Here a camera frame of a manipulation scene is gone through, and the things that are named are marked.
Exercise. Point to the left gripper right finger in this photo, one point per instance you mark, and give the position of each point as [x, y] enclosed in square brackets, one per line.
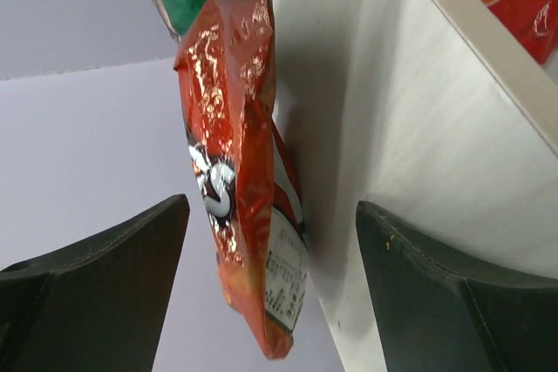
[439, 309]

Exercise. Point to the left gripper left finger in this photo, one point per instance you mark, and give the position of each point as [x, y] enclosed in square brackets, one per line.
[98, 304]

